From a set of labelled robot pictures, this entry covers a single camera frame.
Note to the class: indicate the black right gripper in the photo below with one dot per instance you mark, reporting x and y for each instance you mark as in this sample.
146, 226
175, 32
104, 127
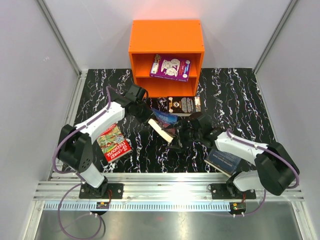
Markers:
178, 148

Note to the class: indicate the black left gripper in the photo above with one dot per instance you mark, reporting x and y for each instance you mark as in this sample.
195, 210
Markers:
148, 114

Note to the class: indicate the Jane Eyre book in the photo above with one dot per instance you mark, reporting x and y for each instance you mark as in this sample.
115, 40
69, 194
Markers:
160, 121

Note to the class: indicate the purple paperback book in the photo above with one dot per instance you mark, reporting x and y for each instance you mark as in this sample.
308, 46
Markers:
170, 68

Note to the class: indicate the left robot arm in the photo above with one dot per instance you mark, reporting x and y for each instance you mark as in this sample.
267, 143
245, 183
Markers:
75, 144

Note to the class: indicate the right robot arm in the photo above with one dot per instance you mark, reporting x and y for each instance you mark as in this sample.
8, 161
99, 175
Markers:
275, 171

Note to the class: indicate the black book with white text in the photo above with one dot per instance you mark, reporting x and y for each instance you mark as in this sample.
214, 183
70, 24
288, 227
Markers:
183, 106

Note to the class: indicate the red Treehouse book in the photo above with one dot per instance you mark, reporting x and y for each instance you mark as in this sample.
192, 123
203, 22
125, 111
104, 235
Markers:
113, 144

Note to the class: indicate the dark blue book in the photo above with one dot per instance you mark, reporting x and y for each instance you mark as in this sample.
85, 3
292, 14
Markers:
224, 162

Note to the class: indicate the orange wooden shelf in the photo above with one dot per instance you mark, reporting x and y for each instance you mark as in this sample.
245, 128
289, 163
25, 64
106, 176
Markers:
182, 38

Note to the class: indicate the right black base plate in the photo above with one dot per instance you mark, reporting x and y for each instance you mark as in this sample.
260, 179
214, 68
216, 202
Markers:
220, 191

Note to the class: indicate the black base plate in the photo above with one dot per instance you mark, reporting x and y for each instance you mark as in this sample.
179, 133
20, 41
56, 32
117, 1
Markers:
105, 191
220, 191

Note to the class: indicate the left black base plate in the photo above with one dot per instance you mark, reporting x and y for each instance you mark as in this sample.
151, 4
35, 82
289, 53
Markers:
105, 191

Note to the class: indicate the aluminium rail frame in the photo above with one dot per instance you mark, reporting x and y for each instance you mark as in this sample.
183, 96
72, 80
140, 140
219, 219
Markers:
161, 186

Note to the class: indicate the slotted cable duct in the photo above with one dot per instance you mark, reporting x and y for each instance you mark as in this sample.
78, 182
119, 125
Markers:
145, 206

